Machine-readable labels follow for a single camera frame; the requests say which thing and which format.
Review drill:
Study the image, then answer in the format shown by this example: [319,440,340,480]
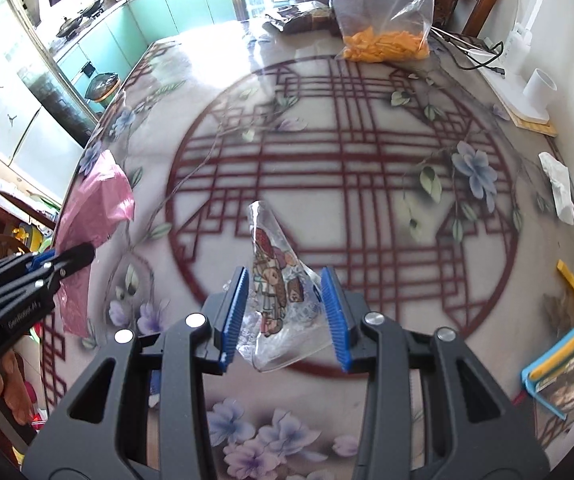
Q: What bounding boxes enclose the clear printed plastic wrapper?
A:
[237,200,330,373]

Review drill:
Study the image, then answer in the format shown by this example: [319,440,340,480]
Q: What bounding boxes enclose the pink plastic bag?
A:
[56,150,135,338]

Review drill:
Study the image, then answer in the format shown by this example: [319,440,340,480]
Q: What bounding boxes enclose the green kitchen trash bin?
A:
[85,73,121,108]

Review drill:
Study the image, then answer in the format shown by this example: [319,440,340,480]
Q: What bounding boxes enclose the teal kitchen cabinets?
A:
[54,0,238,91]

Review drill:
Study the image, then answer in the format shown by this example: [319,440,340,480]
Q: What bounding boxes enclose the white refrigerator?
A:
[0,53,82,204]

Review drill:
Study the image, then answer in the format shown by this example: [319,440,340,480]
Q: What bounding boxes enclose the black frying pan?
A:
[56,14,85,38]

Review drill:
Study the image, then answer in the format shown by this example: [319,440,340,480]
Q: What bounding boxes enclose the white crumpled tissue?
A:
[538,152,574,226]

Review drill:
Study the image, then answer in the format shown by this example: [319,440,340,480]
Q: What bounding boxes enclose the dark snack packet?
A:
[264,0,340,36]

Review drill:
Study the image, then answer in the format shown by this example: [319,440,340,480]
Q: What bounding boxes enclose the white desk lamp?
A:
[482,0,549,126]

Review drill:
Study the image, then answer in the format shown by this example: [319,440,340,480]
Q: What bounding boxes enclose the white cup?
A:
[523,68,558,117]

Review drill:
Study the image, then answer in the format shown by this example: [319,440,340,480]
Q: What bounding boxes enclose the zip bag with orange snacks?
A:
[329,0,434,63]

